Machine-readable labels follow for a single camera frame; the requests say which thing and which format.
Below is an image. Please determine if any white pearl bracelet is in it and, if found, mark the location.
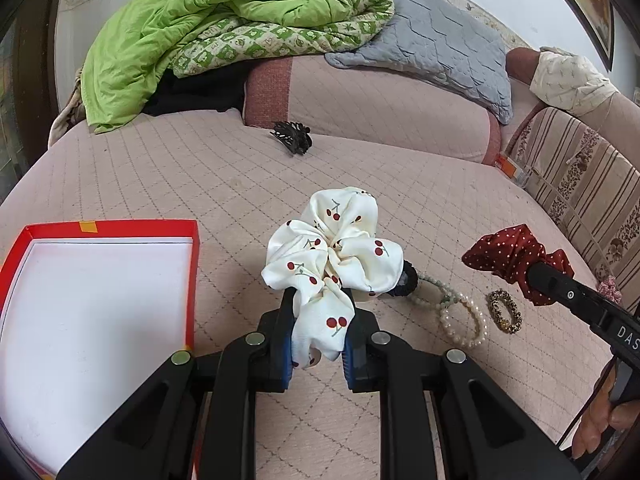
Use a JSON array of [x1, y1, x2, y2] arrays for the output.
[[438, 291, 490, 350]]

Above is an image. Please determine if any gold leopard hair tie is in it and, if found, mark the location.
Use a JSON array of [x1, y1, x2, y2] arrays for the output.
[[485, 288, 524, 335]]

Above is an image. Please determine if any pale green bead bracelet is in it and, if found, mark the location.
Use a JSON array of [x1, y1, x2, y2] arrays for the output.
[[406, 273, 462, 310]]

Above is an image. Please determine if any red polka dot scrunchie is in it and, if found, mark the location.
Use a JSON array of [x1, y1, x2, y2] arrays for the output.
[[461, 224, 575, 307]]

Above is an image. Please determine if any black scrunchie with bead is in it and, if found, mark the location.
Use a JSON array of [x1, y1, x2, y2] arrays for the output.
[[368, 260, 418, 297]]

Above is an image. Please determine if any white cherry print scrunchie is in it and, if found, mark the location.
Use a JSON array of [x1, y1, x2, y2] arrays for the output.
[[262, 188, 404, 368]]

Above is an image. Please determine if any person's right hand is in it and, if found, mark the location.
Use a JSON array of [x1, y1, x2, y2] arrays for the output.
[[570, 367, 639, 460]]

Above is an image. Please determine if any striped floral cushion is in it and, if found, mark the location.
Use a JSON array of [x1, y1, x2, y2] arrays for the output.
[[506, 107, 639, 312]]

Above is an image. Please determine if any red box white interior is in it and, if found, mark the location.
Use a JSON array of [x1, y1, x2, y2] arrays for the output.
[[1, 220, 200, 479]]

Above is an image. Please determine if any orange white small box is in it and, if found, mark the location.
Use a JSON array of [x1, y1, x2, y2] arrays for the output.
[[495, 154, 530, 188]]

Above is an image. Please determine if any cream patterned cloth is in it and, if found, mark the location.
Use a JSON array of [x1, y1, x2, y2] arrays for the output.
[[529, 50, 620, 117]]

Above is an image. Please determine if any black claw hair clip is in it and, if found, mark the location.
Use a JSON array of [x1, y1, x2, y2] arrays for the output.
[[270, 122, 312, 156]]

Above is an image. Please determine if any pink bolster pillow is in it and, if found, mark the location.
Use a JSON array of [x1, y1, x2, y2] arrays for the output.
[[243, 55, 501, 166]]

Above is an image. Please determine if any beige patterned fabric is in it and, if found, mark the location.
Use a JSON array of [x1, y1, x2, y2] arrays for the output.
[[48, 68, 86, 148]]

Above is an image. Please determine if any grey quilted pillow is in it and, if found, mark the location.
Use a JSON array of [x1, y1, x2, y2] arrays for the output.
[[324, 0, 513, 125]]

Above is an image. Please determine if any green quilted blanket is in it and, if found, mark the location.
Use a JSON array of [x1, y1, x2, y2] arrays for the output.
[[80, 0, 395, 133]]

